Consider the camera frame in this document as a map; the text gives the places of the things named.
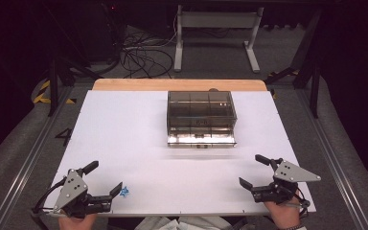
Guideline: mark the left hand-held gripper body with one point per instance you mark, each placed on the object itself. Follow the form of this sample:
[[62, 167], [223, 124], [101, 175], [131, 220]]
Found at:
[[72, 189]]

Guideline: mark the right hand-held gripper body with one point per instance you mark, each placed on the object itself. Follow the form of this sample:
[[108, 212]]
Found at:
[[292, 174]]

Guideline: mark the small blue star-shaped piece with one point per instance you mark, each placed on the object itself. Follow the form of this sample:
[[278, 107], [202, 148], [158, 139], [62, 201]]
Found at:
[[124, 191]]

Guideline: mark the clear smoky plastic drawer box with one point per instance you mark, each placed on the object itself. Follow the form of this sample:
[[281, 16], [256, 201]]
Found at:
[[201, 116]]

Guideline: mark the person's left hand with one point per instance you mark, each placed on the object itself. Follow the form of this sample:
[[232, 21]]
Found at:
[[76, 222]]

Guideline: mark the person's right hand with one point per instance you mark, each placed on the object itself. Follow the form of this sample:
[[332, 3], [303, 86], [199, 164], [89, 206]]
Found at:
[[282, 214]]

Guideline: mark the white table mat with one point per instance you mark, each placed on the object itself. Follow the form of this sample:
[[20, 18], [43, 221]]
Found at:
[[134, 150]]

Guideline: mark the person's light clothing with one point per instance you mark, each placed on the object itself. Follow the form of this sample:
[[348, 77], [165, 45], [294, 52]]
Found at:
[[175, 223]]

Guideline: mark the yellow black hazard tape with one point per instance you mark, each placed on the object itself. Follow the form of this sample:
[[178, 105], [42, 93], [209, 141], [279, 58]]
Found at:
[[41, 97]]

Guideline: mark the black metal stand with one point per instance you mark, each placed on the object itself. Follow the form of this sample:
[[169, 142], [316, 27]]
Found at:
[[314, 86], [53, 83]]

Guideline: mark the wooden table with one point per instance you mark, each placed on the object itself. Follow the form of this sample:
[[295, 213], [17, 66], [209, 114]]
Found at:
[[159, 85]]

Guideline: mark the aluminium floor rail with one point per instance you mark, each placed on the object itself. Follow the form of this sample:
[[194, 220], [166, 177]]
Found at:
[[28, 166], [335, 166]]

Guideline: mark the white metal desk frame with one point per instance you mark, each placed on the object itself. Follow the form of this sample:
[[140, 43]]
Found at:
[[217, 19]]

